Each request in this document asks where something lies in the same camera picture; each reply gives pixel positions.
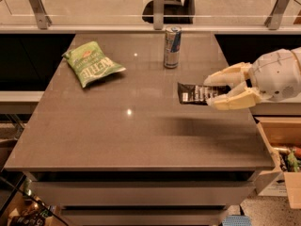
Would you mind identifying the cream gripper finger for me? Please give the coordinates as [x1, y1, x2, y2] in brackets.
[207, 82, 262, 110]
[204, 62, 251, 88]

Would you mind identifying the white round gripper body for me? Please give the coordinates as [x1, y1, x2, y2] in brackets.
[249, 48, 301, 102]

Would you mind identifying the black rxbar chocolate bar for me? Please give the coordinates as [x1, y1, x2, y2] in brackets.
[178, 83, 230, 105]

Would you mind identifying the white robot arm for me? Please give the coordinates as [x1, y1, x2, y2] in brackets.
[204, 47, 301, 110]

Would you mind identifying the cardboard box of snacks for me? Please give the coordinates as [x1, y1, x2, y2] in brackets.
[255, 117, 301, 209]

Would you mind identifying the silver blue energy drink can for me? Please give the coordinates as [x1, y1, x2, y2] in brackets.
[164, 25, 182, 69]

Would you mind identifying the black office chair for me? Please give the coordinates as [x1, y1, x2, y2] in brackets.
[141, 0, 199, 25]

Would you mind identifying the blue mesh basket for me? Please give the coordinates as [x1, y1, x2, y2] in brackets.
[222, 215, 252, 226]

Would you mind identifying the lower grey drawer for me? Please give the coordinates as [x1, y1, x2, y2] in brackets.
[61, 209, 228, 226]

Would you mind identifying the grey drawer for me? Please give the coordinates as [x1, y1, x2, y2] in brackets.
[32, 182, 255, 206]
[61, 209, 228, 226]

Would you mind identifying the green chip bag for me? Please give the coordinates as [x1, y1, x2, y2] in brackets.
[63, 41, 125, 89]

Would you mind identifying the upper grey drawer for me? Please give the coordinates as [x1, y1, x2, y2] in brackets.
[32, 182, 255, 206]

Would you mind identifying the box of items lower left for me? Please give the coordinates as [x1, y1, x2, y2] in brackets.
[5, 195, 57, 226]

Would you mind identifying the right metal railing post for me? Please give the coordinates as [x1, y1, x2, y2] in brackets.
[264, 0, 290, 30]

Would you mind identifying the metal railing post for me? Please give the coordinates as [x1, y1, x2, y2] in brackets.
[28, 0, 52, 29]
[153, 0, 164, 30]
[264, 0, 290, 30]

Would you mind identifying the middle metal railing post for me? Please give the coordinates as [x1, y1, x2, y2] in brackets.
[153, 0, 164, 30]

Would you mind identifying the left metal railing post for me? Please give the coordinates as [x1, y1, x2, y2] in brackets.
[28, 0, 52, 29]

